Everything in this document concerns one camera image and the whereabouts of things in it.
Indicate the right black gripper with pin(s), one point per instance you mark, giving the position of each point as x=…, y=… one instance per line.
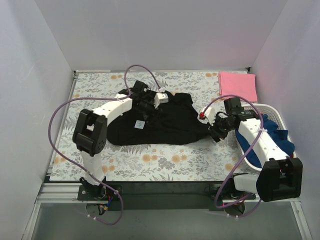
x=216, y=129

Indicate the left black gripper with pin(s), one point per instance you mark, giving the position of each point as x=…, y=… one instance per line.
x=149, y=104

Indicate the black t shirt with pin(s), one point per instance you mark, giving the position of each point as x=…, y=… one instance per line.
x=174, y=123

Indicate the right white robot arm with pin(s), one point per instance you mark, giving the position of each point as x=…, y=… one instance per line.
x=280, y=176

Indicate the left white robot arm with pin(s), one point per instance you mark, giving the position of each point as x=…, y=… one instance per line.
x=90, y=133

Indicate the floral table mat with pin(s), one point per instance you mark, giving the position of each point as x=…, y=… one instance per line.
x=204, y=160

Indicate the folded pink t shirt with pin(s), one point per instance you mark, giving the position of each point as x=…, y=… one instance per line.
x=240, y=84

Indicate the blue t shirt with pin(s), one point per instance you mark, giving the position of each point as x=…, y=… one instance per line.
x=280, y=137

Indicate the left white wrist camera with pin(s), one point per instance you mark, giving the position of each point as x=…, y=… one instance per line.
x=160, y=98

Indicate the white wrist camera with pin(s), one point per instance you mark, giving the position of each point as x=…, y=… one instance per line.
x=209, y=115
x=160, y=98

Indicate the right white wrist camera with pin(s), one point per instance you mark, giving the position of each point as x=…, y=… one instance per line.
x=209, y=115

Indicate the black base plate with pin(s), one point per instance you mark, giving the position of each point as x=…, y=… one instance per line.
x=160, y=195

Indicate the aluminium frame rail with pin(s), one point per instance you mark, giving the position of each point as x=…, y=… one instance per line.
x=58, y=215

